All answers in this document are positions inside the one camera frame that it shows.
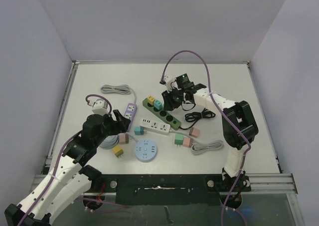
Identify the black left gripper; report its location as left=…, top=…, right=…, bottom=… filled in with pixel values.
left=94, top=109, right=130, bottom=146

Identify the teal charger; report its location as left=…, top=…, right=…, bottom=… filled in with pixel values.
left=154, top=100, right=162, bottom=110
left=134, top=126, right=145, bottom=135

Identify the yellow USB charger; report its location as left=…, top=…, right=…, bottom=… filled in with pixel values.
left=147, top=95, right=156, bottom=106

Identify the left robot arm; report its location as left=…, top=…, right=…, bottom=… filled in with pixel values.
left=4, top=110, right=131, bottom=226

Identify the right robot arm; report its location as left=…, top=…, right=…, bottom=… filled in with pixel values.
left=160, top=74, right=259, bottom=191

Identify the purple power strip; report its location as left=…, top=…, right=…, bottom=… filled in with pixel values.
left=124, top=103, right=138, bottom=132

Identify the pink charger by coil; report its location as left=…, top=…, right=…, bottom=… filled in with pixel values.
left=119, top=134, right=130, bottom=144

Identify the green power strip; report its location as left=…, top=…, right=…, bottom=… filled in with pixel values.
left=142, top=98, right=181, bottom=131

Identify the white USB power strip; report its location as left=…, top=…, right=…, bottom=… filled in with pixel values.
left=140, top=118, right=170, bottom=135

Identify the round blue power socket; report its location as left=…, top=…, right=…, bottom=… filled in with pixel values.
left=135, top=139, right=158, bottom=163

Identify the pink charger near strip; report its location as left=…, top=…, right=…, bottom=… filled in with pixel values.
left=189, top=127, right=200, bottom=138

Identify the light green charger upright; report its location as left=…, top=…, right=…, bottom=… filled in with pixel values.
left=174, top=134, right=184, bottom=146

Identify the pink charger beside green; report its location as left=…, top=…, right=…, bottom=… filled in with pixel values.
left=182, top=137, right=193, bottom=148

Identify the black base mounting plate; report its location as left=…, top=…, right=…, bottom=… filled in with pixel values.
left=82, top=174, right=251, bottom=207

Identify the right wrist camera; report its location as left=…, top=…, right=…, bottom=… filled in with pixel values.
left=159, top=75, right=177, bottom=92

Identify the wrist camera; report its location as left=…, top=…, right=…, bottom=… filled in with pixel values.
left=92, top=99, right=109, bottom=116
left=159, top=75, right=177, bottom=92

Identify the light blue coiled cable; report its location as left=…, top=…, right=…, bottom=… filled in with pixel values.
left=96, top=135, right=120, bottom=150

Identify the black coiled power cable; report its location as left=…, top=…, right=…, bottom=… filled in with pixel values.
left=179, top=111, right=216, bottom=130

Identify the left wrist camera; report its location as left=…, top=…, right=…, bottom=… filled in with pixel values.
left=92, top=99, right=109, bottom=116

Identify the grey coiled cable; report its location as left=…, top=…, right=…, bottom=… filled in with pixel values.
left=100, top=84, right=138, bottom=104

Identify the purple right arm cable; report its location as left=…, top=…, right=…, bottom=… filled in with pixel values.
left=161, top=50, right=251, bottom=226

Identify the grey white strip cable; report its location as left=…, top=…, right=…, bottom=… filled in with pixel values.
left=170, top=129, right=224, bottom=156

